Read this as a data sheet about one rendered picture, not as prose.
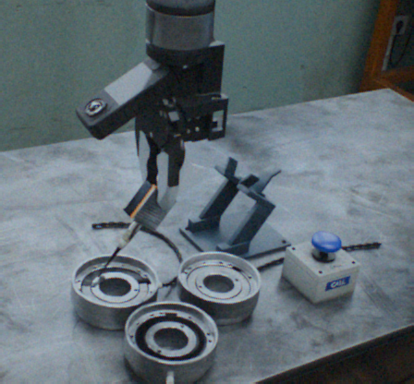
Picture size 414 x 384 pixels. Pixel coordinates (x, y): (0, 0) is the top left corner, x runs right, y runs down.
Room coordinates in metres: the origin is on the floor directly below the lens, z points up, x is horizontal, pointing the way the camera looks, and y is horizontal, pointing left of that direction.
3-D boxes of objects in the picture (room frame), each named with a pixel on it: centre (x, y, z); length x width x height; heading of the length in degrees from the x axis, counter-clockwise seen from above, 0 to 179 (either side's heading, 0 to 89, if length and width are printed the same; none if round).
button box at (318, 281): (0.92, -0.17, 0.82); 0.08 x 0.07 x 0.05; 126
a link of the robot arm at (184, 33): (0.87, 0.06, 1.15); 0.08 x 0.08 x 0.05
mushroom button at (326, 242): (0.91, -0.16, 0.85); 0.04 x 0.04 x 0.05
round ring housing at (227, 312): (0.84, -0.03, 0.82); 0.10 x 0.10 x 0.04
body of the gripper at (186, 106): (0.87, 0.04, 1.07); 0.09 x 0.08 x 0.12; 126
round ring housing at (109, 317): (0.81, 0.09, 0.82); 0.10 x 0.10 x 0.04
